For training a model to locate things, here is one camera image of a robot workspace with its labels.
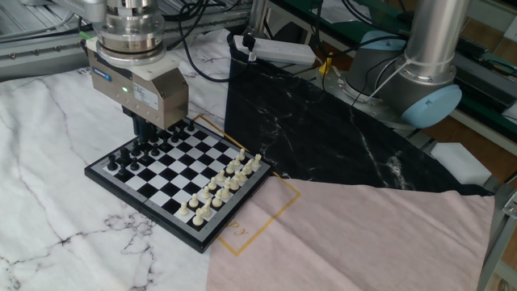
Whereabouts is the silver Schunk gripper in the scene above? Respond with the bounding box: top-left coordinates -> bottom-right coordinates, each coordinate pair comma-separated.
86,50 -> 190,141

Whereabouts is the white foam block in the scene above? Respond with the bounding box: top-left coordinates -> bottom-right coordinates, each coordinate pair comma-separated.
430,141 -> 493,187

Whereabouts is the black cable bundle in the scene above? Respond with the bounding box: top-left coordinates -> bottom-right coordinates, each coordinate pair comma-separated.
161,0 -> 251,25

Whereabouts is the silver cylindrical force sensor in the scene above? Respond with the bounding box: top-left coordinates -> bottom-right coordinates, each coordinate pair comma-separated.
93,0 -> 166,66

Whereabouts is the white power strip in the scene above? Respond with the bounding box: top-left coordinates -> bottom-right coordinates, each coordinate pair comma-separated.
233,34 -> 318,66

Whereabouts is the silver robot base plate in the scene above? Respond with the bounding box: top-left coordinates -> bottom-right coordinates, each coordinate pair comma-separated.
313,66 -> 421,130

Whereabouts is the marble pink black tablecloth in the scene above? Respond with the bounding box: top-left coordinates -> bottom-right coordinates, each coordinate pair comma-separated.
0,27 -> 496,291

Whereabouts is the aluminium corner frame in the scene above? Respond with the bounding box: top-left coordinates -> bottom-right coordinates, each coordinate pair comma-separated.
474,173 -> 517,291

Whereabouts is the aluminium profile rail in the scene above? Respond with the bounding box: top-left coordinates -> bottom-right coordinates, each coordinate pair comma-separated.
0,15 -> 251,82

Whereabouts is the white zip tie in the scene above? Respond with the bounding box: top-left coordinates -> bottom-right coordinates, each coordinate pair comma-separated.
364,56 -> 457,100

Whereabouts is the yellow plastic piece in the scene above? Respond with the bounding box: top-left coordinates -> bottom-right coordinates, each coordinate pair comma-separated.
317,51 -> 334,76

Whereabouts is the white gripper mounting plate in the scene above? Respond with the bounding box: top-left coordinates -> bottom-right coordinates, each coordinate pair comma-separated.
85,36 -> 181,81

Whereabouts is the black looped cable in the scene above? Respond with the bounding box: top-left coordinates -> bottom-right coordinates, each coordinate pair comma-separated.
179,23 -> 252,84

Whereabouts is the black power plug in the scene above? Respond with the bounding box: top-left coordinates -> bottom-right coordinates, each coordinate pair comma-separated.
241,32 -> 258,53

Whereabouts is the black white folding chessboard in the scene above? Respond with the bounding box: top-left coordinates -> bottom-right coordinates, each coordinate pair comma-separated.
83,116 -> 274,255

